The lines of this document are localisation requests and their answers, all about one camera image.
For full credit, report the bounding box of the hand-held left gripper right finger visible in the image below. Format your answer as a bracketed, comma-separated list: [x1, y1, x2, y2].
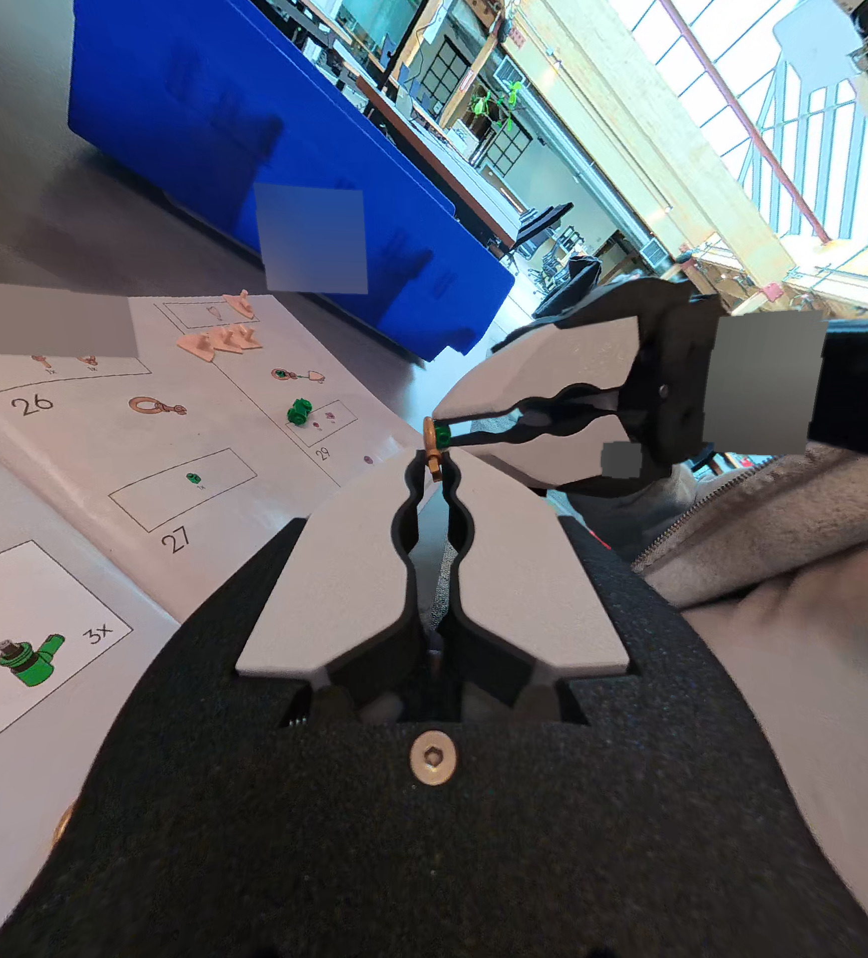
[441, 448, 633, 710]

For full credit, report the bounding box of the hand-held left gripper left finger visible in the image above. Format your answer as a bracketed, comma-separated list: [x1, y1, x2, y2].
[235, 449, 436, 690]

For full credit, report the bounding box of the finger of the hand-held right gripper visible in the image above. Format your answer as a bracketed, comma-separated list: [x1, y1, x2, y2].
[431, 316, 648, 437]
[445, 410, 657, 495]

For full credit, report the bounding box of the black office chair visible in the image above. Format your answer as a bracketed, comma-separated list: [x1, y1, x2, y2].
[512, 202, 577, 263]

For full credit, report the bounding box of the person's beige hoodie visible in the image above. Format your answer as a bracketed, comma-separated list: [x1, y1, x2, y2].
[554, 442, 868, 958]

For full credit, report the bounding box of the white instruction booklet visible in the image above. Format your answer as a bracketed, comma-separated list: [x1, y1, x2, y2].
[0, 293, 435, 958]

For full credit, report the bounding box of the hanging green plant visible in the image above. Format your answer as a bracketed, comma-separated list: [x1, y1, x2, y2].
[471, 78, 525, 132]

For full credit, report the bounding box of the blue plastic bin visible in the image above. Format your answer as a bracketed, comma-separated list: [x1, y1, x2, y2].
[67, 0, 517, 364]

